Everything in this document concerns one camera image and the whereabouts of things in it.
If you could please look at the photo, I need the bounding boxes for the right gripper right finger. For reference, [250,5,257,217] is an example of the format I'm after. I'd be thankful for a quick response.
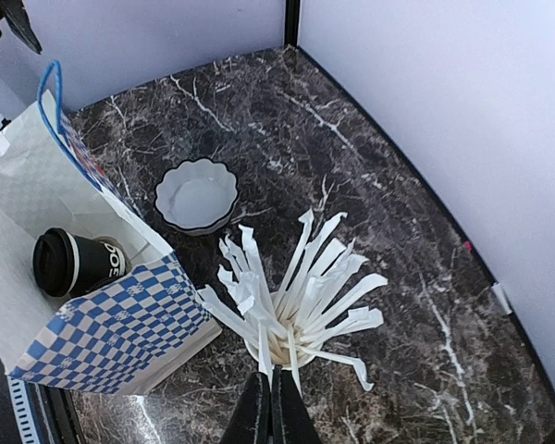
[271,365,319,444]

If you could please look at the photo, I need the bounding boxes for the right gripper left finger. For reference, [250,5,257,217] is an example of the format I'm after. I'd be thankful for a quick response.
[219,372,271,444]

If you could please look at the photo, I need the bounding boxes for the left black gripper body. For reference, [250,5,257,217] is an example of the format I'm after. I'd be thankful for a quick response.
[0,0,43,101]

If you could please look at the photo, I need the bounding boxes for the checkered paper takeout bag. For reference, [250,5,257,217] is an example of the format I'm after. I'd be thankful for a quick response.
[0,81,220,395]

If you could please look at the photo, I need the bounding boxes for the brown cardboard cup carrier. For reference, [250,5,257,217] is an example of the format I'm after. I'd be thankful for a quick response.
[97,237,131,278]

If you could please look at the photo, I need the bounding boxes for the white paper straw cup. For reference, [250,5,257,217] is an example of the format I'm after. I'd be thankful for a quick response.
[242,290,325,371]

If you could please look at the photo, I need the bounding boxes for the white scalloped bowl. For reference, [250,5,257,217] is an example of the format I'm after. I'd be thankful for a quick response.
[154,157,240,237]

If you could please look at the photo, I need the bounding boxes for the white slotted cable duct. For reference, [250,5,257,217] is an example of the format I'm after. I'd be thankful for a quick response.
[6,376,43,444]

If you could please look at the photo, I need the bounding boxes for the black left frame post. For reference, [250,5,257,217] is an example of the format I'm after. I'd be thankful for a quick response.
[284,0,301,47]

